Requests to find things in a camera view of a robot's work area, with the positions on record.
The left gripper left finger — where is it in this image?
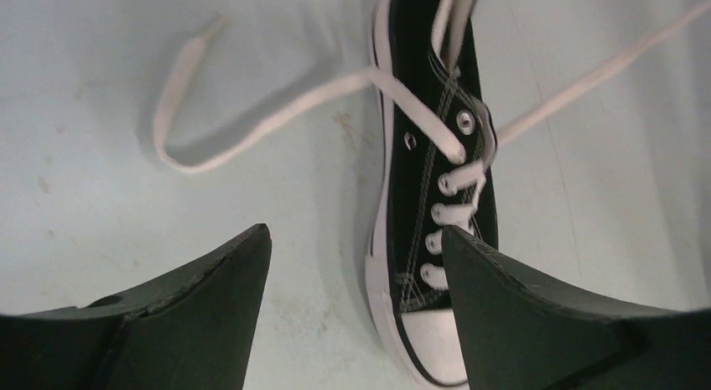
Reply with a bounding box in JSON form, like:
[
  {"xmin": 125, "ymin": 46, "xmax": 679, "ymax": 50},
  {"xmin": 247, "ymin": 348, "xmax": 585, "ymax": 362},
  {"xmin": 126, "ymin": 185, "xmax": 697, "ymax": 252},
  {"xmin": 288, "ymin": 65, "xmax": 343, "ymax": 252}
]
[{"xmin": 1, "ymin": 224, "xmax": 272, "ymax": 389}]

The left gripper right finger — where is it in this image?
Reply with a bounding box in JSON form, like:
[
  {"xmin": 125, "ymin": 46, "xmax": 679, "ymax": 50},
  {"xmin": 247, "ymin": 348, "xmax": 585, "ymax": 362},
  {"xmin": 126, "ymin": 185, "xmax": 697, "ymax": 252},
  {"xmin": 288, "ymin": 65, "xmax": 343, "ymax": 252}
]
[{"xmin": 442, "ymin": 226, "xmax": 710, "ymax": 389}]

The black canvas sneaker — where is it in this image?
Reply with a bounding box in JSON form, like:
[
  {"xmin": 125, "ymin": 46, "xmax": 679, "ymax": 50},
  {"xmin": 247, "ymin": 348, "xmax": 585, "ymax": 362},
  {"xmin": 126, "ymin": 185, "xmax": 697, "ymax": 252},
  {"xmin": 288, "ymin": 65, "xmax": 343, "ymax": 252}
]
[{"xmin": 152, "ymin": 0, "xmax": 710, "ymax": 389}]

